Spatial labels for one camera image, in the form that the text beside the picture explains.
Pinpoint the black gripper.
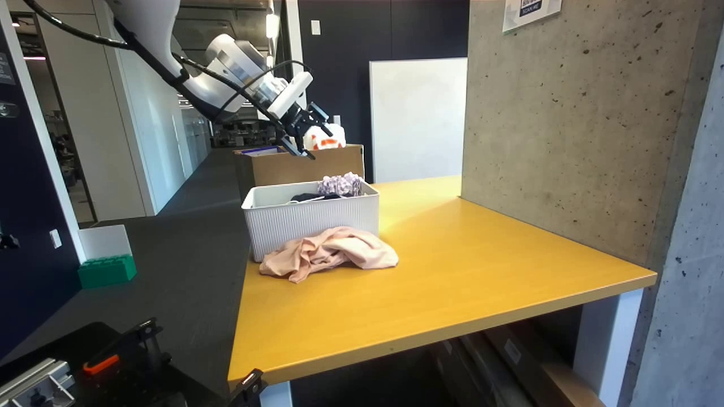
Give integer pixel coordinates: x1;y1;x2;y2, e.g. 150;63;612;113
273;103;329;156

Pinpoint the pink clothing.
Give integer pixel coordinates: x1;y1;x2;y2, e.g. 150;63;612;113
259;227;397;283

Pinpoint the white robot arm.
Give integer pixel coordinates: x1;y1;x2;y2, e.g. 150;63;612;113
105;0;329;156

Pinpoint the dark navy clothing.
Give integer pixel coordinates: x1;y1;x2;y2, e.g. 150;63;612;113
291;193;323;202

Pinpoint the floral patterned clothing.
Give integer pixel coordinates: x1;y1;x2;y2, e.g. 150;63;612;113
316;173;364;197

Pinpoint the grey plastic laundry basket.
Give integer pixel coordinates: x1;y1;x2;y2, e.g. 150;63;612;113
241;182;379;262

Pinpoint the cardboard box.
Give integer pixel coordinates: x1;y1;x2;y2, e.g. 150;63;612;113
232;146;364;186

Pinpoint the white board panel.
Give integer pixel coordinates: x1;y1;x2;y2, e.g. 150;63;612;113
368;59;465;183

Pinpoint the green block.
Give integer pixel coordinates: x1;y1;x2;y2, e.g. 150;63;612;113
76;255;138;289

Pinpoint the QR code paper sign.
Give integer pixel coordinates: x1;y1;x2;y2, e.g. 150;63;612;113
503;0;562;32

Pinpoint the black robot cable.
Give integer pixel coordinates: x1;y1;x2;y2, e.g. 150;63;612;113
19;0;303;146

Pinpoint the black clamp orange handle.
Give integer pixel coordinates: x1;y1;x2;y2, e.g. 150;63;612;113
72;320;185;407

